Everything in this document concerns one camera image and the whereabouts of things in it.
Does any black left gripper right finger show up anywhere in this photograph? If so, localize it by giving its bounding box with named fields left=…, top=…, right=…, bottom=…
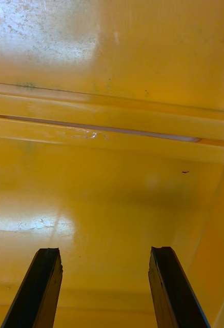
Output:
left=148, top=245, right=212, bottom=328

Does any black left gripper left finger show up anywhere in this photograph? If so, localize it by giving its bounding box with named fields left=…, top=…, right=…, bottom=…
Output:
left=1, top=247, right=64, bottom=328

